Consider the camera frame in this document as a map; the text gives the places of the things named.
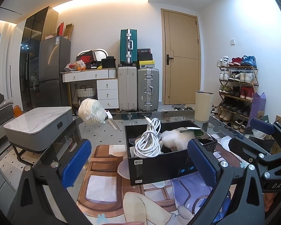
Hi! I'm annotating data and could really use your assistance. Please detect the gold metal shoe rack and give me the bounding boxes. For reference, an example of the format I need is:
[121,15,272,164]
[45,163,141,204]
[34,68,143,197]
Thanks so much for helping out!
[217,56,259,134]

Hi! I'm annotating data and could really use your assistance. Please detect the grey refrigerator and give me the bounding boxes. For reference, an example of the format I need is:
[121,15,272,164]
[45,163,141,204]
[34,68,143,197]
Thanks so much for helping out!
[39,36,72,110]

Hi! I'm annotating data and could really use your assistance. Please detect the white handled flat tool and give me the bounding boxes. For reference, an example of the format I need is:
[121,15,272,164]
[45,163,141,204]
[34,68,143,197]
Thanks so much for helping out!
[105,110,120,130]

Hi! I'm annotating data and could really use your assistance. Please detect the white drawer cabinet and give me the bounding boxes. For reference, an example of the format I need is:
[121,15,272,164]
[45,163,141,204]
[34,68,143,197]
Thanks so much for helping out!
[61,68,119,109]

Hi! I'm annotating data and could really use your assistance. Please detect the grey low cabinet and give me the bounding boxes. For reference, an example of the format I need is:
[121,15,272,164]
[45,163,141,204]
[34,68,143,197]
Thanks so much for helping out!
[0,153,17,216]

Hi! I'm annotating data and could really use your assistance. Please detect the grey coffee table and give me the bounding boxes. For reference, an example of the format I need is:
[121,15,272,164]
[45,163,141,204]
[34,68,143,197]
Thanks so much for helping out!
[3,106,75,160]

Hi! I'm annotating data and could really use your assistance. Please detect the white plastic bag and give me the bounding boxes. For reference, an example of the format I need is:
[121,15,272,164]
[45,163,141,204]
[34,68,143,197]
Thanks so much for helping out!
[252,129,268,139]

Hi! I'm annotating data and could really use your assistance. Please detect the white cable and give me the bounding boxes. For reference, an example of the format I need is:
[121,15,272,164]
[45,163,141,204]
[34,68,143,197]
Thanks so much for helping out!
[133,116,164,158]

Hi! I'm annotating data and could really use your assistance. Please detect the printed desk mat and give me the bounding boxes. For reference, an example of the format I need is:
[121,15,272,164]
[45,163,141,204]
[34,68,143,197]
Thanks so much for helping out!
[76,137,251,225]

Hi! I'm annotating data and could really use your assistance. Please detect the white bubble wrap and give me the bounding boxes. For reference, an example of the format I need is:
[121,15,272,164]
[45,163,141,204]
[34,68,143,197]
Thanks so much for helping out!
[160,128,198,152]

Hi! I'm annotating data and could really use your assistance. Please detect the white bagged bundle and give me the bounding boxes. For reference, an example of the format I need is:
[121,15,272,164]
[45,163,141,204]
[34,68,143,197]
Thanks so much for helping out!
[78,98,107,125]

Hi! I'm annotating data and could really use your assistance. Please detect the group of shoes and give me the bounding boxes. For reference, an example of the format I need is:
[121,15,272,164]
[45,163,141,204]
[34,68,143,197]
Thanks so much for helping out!
[217,56,258,133]

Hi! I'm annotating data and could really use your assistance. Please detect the woven basket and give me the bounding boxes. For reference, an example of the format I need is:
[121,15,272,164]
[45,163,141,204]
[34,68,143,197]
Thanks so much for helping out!
[75,87,96,104]

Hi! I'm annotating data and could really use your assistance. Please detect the oval mirror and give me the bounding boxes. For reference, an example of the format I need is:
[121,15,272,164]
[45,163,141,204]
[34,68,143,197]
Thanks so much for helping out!
[81,49,108,61]

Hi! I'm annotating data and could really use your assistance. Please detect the wooden door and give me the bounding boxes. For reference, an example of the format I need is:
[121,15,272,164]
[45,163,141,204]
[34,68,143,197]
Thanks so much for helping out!
[161,8,201,105]

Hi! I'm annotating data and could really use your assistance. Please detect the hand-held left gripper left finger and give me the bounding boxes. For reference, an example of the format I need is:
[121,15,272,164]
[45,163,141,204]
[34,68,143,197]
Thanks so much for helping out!
[6,139,92,225]

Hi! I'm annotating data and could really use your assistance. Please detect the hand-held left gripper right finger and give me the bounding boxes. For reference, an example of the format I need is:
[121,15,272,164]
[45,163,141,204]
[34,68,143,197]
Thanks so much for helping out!
[186,138,267,225]

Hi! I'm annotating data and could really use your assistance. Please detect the cream cylindrical bin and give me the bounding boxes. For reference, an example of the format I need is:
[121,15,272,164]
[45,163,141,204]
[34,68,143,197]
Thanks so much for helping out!
[194,91,213,123]

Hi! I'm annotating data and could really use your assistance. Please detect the beige suitcase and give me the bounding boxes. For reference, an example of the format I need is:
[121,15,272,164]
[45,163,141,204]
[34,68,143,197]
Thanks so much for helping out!
[117,66,138,112]

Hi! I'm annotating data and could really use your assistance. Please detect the brown cardboard box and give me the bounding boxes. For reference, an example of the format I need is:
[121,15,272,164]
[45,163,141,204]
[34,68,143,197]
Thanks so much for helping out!
[268,115,281,155]

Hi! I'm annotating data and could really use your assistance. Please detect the teal suitcase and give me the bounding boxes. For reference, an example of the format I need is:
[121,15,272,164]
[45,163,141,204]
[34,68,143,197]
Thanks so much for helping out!
[119,29,138,66]

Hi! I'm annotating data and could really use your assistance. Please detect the purple bag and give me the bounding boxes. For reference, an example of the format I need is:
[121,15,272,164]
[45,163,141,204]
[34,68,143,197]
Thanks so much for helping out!
[248,92,265,122]

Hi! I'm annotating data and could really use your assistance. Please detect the silver suitcase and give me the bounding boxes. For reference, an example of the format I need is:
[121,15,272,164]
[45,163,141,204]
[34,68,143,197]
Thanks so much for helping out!
[137,68,160,112]

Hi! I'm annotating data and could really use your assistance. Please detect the flat cardboard carton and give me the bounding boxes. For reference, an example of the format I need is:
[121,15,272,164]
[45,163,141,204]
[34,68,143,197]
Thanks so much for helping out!
[65,24,74,39]

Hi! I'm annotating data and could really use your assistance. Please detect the red shoe box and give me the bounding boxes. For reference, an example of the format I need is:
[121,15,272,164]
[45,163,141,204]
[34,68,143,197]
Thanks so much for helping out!
[76,50,95,64]

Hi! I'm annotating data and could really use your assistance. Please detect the stack of black boxes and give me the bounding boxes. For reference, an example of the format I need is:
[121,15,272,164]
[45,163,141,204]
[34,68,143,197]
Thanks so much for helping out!
[137,48,153,61]

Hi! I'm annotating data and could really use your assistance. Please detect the grey sofa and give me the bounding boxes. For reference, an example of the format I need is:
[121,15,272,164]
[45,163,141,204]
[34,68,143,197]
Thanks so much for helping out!
[0,88,14,133]

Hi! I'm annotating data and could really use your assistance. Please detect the yellow box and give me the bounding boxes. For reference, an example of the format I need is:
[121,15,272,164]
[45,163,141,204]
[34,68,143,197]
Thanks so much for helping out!
[139,60,155,69]

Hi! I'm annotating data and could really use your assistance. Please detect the dark glass cabinet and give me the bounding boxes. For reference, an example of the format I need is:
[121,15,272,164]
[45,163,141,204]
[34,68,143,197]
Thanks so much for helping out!
[20,6,59,112]

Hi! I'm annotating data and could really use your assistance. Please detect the black cardboard box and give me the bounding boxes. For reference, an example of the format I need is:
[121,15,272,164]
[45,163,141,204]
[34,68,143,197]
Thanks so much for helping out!
[124,120,218,186]

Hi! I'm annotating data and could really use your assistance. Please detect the black bag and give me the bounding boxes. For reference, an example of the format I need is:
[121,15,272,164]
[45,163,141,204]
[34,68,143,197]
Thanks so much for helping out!
[101,56,117,69]

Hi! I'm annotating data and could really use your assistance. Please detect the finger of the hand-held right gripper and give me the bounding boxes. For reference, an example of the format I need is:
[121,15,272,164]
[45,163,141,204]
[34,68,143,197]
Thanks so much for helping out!
[250,118,281,154]
[228,137,267,167]

